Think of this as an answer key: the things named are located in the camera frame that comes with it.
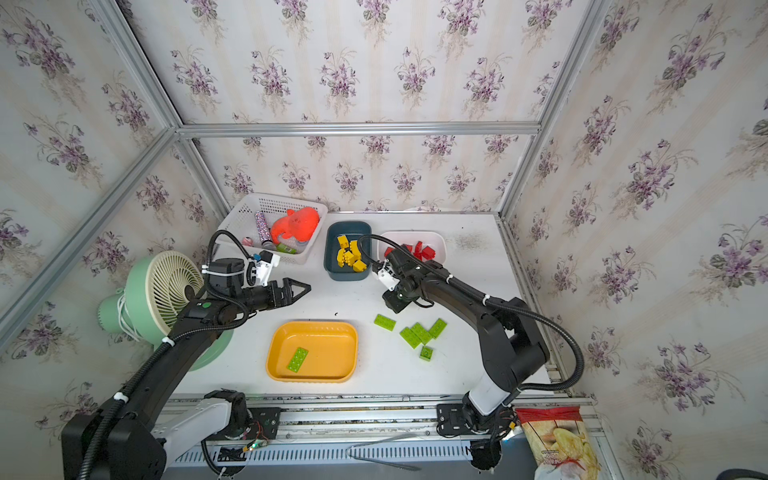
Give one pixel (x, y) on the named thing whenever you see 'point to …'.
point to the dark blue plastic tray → (354, 230)
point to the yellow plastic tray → (332, 351)
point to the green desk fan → (160, 285)
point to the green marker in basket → (286, 249)
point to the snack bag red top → (558, 443)
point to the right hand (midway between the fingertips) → (403, 297)
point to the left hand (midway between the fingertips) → (302, 291)
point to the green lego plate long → (411, 337)
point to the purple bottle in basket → (263, 228)
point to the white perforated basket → (241, 220)
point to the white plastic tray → (431, 239)
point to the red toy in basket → (299, 225)
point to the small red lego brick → (418, 246)
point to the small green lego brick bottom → (426, 353)
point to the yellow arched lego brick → (340, 257)
